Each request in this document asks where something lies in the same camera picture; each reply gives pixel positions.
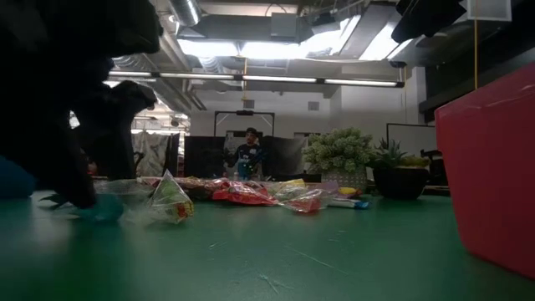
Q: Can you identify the grey ceiling box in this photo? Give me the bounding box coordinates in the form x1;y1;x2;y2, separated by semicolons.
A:
270;12;298;43

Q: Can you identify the white ceiling unit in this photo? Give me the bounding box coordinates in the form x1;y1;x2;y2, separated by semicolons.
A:
466;0;513;22

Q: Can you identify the clear bag yellow red label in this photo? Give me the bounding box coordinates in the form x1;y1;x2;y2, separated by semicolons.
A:
145;169;196;225

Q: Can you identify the blue plastic bin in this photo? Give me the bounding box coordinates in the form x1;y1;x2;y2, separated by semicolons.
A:
0;155;38;200

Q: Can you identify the clear bag teal candy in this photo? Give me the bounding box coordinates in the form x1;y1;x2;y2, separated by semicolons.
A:
74;179;154;222

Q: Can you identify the yellow fruit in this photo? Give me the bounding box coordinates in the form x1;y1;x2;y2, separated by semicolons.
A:
400;155;432;168

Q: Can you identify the green spiky succulent plant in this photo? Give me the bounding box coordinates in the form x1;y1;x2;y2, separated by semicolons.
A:
369;136;409;169

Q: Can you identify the black framed whiteboard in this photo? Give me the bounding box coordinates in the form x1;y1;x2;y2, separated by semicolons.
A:
386;122;438;156

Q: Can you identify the dark grey panel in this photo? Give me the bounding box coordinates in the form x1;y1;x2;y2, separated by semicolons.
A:
261;135;308;176

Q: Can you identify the black chair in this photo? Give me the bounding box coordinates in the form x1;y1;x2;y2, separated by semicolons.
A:
420;148;449;187

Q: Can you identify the blue white candy bar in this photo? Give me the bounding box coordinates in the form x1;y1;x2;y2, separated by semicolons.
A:
329;196;371;210

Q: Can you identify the white patterned plant pot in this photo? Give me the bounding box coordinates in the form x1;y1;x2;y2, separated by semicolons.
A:
320;166;369;192

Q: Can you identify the white patterned cloth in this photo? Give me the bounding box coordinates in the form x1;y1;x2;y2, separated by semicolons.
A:
131;131;171;177

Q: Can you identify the small yellow candy wrapper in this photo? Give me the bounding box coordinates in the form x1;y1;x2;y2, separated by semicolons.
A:
337;186;364;198

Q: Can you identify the silver round ceiling duct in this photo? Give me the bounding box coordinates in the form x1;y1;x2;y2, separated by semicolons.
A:
169;0;202;28

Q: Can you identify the red plastic bin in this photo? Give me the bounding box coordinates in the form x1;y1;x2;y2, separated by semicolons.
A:
433;61;535;280

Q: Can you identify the clear bag yellow candy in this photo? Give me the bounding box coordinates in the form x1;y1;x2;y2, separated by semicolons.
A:
265;178;307;197

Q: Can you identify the long ceiling light bar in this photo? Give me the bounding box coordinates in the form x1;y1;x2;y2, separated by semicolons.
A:
107;70;405;89

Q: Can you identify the dark red candy bag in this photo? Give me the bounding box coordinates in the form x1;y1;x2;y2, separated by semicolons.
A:
140;176;229;200

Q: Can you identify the black round plant pot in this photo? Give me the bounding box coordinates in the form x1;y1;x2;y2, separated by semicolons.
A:
371;165;431;200

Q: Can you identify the clear bag red candy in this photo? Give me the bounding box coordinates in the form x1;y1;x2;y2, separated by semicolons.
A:
278;187;332;214

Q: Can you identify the wide black frame rig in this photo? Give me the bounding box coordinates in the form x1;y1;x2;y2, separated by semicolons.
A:
213;110;276;139

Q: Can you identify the bushy pale green plant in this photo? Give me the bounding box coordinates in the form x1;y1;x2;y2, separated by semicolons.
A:
301;127;375;175

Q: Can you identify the black panel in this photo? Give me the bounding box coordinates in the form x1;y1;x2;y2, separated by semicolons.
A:
183;135;227;179

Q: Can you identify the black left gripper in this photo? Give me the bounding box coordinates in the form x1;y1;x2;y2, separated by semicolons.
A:
0;54;158;210

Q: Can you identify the person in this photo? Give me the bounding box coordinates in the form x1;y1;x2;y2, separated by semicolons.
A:
225;127;268;181

